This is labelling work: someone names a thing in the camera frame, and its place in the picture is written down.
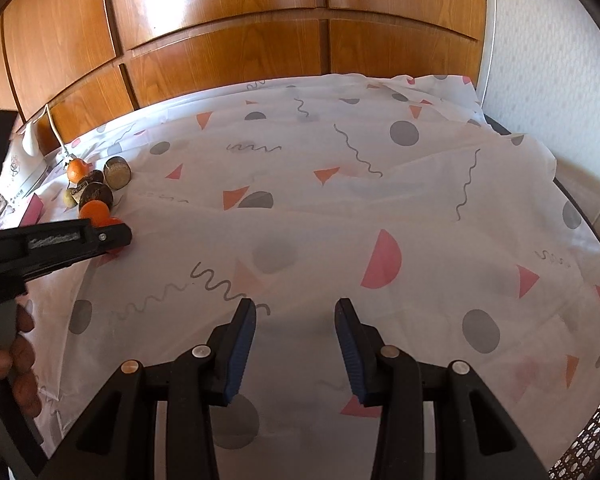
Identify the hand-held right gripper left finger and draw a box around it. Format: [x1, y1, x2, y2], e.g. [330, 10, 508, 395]
[40, 298, 257, 480]

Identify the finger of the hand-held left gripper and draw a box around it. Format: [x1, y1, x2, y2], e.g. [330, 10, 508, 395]
[0, 219, 134, 291]

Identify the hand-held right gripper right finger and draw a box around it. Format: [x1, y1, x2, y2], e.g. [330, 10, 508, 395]
[334, 298, 551, 480]

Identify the orange fruit piece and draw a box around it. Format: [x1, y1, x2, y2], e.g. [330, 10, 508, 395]
[79, 200, 112, 227]

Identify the small red fruit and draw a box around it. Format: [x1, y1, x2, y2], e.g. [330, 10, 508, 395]
[102, 215, 131, 257]

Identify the person's left hand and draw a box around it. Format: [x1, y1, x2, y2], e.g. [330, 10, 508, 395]
[0, 304, 43, 420]

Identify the white kettle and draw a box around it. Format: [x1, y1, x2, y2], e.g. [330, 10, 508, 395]
[0, 125, 56, 211]

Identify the dark brown round fruit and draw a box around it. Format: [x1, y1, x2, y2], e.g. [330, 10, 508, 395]
[78, 182, 114, 209]

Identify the halved kiwi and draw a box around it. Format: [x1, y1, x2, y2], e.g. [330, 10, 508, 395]
[103, 157, 133, 191]

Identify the patterned white tablecloth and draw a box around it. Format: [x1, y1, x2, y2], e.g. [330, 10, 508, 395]
[0, 72, 600, 480]

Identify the wooden wardrobe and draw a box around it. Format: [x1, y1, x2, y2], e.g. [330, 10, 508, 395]
[0, 0, 489, 161]

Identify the wicker chair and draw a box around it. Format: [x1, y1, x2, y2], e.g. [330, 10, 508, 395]
[545, 392, 600, 480]

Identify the white power cable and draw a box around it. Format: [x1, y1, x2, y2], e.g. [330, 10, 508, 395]
[44, 104, 81, 162]

